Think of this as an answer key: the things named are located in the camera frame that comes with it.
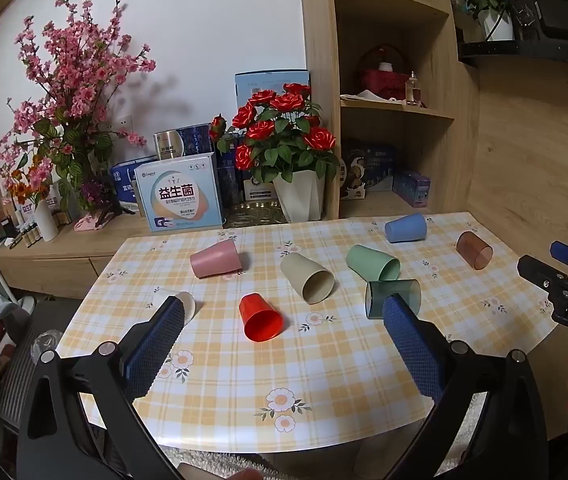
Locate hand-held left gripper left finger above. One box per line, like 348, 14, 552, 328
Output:
16, 295, 187, 480

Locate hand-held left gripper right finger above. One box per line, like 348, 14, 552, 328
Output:
383, 294, 550, 480

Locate white cup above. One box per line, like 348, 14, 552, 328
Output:
152, 287, 197, 322

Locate dark green clear cup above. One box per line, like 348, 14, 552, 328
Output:
365, 279, 421, 321

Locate brown clear cup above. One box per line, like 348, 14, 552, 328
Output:
456, 230, 494, 269

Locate light green cup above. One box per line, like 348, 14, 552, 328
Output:
346, 244, 401, 282

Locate pink cup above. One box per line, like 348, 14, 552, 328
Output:
190, 238, 243, 279

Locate red plastic cup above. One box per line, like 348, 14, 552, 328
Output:
239, 293, 285, 344

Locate blue cup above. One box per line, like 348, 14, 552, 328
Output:
384, 212, 428, 244

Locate beige cup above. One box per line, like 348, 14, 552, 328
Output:
280, 252, 335, 305

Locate white shaggy rug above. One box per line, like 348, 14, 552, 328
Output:
429, 390, 490, 480

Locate yellow plaid floral tablecloth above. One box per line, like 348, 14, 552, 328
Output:
56, 211, 560, 456

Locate wooden low cabinet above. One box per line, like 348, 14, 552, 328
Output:
0, 205, 235, 301

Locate pink plastic stand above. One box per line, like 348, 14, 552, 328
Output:
73, 206, 138, 234

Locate small purple box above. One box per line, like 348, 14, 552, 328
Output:
392, 169, 433, 209

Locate white and blue carton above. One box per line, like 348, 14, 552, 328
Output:
134, 152, 225, 234

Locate wooden shelf unit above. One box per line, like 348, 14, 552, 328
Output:
298, 0, 481, 222

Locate green gold patterned tray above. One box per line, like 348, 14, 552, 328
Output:
223, 201, 287, 229

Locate white slim vase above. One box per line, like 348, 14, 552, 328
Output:
32, 198, 60, 242

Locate row of small bottles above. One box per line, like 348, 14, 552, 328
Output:
0, 209, 72, 250

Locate tall dark blue box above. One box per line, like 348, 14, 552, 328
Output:
216, 152, 245, 209

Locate dark blue picture box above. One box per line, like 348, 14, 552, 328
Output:
339, 141, 397, 201

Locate small white labelled box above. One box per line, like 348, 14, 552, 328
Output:
241, 174, 281, 204

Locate white faceted flower pot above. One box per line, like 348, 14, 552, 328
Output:
272, 169, 326, 224

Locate silver metal can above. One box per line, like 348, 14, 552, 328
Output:
153, 129, 185, 161

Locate black shelf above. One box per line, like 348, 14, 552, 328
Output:
458, 0, 568, 68

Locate dark blue patterned box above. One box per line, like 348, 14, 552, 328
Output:
176, 124, 215, 156

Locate small glass bottle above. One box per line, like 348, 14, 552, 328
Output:
404, 70, 423, 107

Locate red rose artificial plant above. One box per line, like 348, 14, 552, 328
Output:
209, 82, 343, 186

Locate white cloth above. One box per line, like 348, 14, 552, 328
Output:
340, 88, 399, 103

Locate red basket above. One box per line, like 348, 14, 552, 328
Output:
356, 45, 415, 101

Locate pink blossom artificial plant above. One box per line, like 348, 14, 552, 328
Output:
0, 0, 157, 213

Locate light blue flat box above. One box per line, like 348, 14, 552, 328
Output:
235, 70, 311, 112

